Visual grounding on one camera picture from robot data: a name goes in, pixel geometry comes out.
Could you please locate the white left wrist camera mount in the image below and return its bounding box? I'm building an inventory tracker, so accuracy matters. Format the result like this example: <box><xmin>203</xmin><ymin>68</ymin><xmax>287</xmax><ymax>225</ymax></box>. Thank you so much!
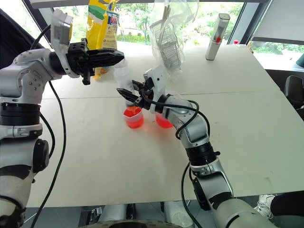
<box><xmin>50</xmin><ymin>9</ymin><xmax>81</xmax><ymax>79</ymax></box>

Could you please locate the black chair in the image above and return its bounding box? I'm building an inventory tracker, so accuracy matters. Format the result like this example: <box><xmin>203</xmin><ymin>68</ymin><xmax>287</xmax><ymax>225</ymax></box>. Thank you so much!
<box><xmin>284</xmin><ymin>74</ymin><xmax>304</xmax><ymax>110</ymax></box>

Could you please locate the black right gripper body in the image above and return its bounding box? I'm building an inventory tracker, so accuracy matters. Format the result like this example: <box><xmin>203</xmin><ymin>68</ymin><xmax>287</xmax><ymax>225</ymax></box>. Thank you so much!
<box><xmin>133</xmin><ymin>78</ymin><xmax>154</xmax><ymax>111</ymax></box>

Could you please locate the yellow snack bag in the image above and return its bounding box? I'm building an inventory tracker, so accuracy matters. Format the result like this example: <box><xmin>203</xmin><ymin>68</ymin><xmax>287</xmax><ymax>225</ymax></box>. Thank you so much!
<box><xmin>85</xmin><ymin>0</ymin><xmax>120</xmax><ymax>82</ymax></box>

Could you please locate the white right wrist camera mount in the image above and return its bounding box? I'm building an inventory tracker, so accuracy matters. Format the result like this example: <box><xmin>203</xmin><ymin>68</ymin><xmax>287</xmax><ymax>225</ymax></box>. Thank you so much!
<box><xmin>143</xmin><ymin>65</ymin><xmax>167</xmax><ymax>114</ymax></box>

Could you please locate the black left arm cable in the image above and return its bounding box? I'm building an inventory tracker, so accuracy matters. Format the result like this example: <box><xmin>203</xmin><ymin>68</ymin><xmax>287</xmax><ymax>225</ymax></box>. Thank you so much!
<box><xmin>29</xmin><ymin>23</ymin><xmax>67</xmax><ymax>228</ymax></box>

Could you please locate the black trouser leg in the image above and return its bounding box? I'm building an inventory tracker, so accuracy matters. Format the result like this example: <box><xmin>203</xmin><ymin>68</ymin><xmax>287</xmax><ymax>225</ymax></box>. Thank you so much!
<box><xmin>270</xmin><ymin>192</ymin><xmax>304</xmax><ymax>218</ymax></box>

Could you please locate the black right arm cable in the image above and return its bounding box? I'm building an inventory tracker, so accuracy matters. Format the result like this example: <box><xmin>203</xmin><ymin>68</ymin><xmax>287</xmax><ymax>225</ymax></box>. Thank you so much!
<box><xmin>142</xmin><ymin>99</ymin><xmax>211</xmax><ymax>228</ymax></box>

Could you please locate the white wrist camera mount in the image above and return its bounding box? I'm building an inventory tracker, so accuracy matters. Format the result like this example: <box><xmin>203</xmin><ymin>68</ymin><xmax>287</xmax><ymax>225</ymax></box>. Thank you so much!
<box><xmin>50</xmin><ymin>9</ymin><xmax>81</xmax><ymax>79</ymax></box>
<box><xmin>143</xmin><ymin>65</ymin><xmax>167</xmax><ymax>114</ymax></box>

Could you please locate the metal wire basket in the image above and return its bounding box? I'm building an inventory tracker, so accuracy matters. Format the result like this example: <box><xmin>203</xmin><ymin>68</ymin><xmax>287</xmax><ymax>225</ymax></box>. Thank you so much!
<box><xmin>149</xmin><ymin>19</ymin><xmax>184</xmax><ymax>72</ymax></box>

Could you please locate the white cylindrical tube grey cap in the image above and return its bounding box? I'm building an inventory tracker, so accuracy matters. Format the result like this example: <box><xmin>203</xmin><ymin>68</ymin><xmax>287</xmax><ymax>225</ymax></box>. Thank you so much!
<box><xmin>205</xmin><ymin>13</ymin><xmax>231</xmax><ymax>61</ymax></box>

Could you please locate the white sneaker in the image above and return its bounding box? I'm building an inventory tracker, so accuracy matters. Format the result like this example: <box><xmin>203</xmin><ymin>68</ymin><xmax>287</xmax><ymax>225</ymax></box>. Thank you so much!
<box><xmin>254</xmin><ymin>194</ymin><xmax>276</xmax><ymax>219</ymax></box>

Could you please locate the clear plastic bag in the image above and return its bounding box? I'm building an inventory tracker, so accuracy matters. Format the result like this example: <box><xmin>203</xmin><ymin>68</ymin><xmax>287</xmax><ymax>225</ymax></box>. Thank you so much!
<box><xmin>148</xmin><ymin>0</ymin><xmax>200</xmax><ymax>83</ymax></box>

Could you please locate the clear plastic bottle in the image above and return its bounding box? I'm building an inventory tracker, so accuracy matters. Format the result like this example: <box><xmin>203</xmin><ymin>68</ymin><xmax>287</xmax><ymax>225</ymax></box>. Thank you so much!
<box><xmin>113</xmin><ymin>60</ymin><xmax>134</xmax><ymax>106</ymax></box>

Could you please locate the black fabric backrest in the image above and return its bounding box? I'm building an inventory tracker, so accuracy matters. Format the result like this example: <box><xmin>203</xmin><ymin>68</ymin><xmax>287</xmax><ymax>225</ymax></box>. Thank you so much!
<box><xmin>0</xmin><ymin>8</ymin><xmax>46</xmax><ymax>70</ymax></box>

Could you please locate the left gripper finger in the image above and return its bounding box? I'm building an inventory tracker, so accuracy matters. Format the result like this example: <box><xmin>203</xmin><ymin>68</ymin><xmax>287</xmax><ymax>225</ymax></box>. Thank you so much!
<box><xmin>88</xmin><ymin>57</ymin><xmax>125</xmax><ymax>70</ymax></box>
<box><xmin>88</xmin><ymin>48</ymin><xmax>125</xmax><ymax>60</ymax></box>

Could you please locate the plain cup with red liquid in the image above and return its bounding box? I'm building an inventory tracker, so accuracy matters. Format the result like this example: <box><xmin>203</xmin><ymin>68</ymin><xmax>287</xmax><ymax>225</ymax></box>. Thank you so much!
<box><xmin>154</xmin><ymin>111</ymin><xmax>175</xmax><ymax>130</ymax></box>

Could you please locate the silver robot leg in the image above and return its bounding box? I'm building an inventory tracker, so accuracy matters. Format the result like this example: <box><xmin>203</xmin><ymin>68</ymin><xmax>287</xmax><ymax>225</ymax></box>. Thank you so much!
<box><xmin>100</xmin><ymin>203</ymin><xmax>127</xmax><ymax>223</ymax></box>
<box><xmin>163</xmin><ymin>201</ymin><xmax>195</xmax><ymax>228</ymax></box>

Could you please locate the wooden chopstick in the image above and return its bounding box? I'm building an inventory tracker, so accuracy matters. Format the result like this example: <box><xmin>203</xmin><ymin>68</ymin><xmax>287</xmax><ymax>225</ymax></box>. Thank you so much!
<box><xmin>159</xmin><ymin>5</ymin><xmax>168</xmax><ymax>45</ymax></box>
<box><xmin>161</xmin><ymin>5</ymin><xmax>171</xmax><ymax>46</ymax></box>

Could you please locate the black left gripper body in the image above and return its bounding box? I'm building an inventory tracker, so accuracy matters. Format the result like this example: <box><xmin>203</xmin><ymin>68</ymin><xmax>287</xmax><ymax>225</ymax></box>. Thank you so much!
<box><xmin>66</xmin><ymin>38</ymin><xmax>92</xmax><ymax>86</ymax></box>

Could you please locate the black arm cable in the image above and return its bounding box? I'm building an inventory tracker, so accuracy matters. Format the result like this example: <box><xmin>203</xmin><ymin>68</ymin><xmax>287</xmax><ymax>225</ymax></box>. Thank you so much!
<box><xmin>142</xmin><ymin>99</ymin><xmax>211</xmax><ymax>228</ymax></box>
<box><xmin>29</xmin><ymin>23</ymin><xmax>67</xmax><ymax>228</ymax></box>

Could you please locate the spouted cup with red liquid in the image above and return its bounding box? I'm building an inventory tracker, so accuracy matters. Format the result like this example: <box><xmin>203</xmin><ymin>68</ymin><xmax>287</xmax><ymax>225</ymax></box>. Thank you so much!
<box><xmin>117</xmin><ymin>103</ymin><xmax>145</xmax><ymax>130</ymax></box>

